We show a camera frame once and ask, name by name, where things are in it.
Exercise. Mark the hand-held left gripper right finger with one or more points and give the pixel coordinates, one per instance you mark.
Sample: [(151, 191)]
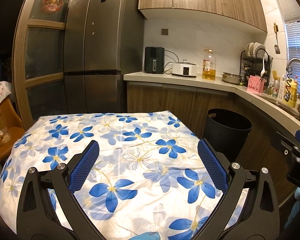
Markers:
[(212, 166)]

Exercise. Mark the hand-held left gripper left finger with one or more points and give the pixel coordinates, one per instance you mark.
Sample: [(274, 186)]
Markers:
[(85, 166)]

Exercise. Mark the black trash bin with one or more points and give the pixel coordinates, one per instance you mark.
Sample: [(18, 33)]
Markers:
[(225, 132)]

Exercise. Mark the steel sink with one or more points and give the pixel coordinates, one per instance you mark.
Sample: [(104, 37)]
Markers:
[(282, 102)]

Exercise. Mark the blue floral tablecloth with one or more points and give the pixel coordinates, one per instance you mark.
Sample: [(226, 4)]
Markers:
[(130, 155)]

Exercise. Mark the yellow detergent bottle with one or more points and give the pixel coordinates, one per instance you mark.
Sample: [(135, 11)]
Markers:
[(293, 90)]

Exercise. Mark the beer can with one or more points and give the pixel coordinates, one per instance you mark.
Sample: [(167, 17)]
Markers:
[(275, 91)]

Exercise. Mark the white plastic bottle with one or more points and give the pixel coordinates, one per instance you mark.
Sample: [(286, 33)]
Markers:
[(281, 87)]

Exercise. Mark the pink utensil holder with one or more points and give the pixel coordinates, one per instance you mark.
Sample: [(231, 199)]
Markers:
[(255, 87)]

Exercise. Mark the yellow kitchen brush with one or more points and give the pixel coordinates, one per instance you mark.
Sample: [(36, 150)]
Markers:
[(275, 74)]

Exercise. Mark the orange chair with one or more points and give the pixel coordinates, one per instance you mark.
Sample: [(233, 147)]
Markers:
[(16, 135)]

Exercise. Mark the white plastic spoon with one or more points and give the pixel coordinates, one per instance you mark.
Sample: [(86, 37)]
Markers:
[(263, 71)]

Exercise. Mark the wooden base cabinets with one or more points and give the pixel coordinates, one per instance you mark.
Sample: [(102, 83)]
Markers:
[(170, 100)]

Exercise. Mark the steel kitchen faucet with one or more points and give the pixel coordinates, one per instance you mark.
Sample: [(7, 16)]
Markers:
[(296, 60)]

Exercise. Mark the steel bowl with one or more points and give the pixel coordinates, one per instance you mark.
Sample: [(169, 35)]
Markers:
[(231, 78)]

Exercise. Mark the black dish rack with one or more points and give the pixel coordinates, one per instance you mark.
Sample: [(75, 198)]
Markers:
[(252, 61)]

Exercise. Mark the clear plastic food bag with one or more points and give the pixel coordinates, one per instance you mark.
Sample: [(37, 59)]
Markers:
[(0, 135)]

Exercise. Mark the cooking oil bottle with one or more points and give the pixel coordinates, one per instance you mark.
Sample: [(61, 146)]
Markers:
[(208, 73)]

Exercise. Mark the hanging metal spatula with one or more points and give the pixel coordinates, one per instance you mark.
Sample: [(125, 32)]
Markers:
[(277, 50)]

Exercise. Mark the white rice cooker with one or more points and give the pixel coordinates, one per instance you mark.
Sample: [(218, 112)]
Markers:
[(184, 70)]

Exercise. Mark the white plate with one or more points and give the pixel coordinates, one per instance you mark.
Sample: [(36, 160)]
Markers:
[(260, 47), (248, 48)]

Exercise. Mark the stone kitchen countertop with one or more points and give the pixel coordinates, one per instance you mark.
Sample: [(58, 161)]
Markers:
[(165, 77)]

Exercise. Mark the window blind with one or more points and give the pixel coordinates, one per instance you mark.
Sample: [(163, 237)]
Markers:
[(297, 37)]

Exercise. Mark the polka dot cloth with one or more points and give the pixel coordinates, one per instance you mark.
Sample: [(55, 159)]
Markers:
[(0, 90)]

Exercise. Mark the wooden glass door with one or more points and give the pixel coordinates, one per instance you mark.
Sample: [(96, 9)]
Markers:
[(45, 55)]

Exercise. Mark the black air fryer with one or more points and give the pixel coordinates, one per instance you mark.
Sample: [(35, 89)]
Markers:
[(153, 60)]

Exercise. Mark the grey refrigerator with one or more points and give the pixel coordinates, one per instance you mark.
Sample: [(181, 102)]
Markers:
[(97, 42)]

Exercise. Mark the colourful flower door sticker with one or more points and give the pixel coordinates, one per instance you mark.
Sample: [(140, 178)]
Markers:
[(52, 3)]

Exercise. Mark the dark wall outlet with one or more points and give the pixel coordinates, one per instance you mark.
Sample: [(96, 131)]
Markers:
[(164, 32)]

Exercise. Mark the wooden wall cabinet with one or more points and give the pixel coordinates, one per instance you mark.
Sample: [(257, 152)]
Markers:
[(202, 0)]

